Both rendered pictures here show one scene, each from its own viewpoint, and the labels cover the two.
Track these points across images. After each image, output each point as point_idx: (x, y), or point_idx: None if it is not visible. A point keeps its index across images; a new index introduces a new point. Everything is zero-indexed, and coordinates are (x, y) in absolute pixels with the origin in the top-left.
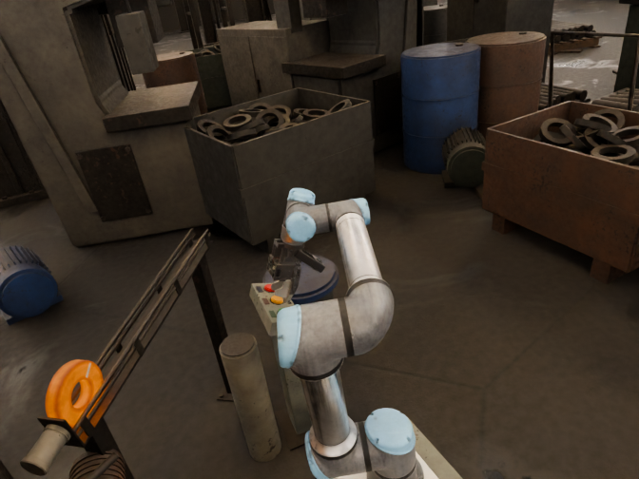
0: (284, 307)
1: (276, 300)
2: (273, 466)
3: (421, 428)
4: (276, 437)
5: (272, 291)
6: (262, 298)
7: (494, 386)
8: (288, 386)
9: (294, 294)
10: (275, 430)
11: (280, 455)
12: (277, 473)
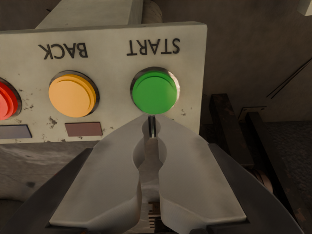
0: (114, 78)
1: (88, 107)
2: (168, 15)
3: None
4: (157, 13)
5: (14, 97)
6: (73, 135)
7: None
8: (142, 3)
9: (214, 144)
10: (156, 16)
11: (161, 3)
12: (178, 13)
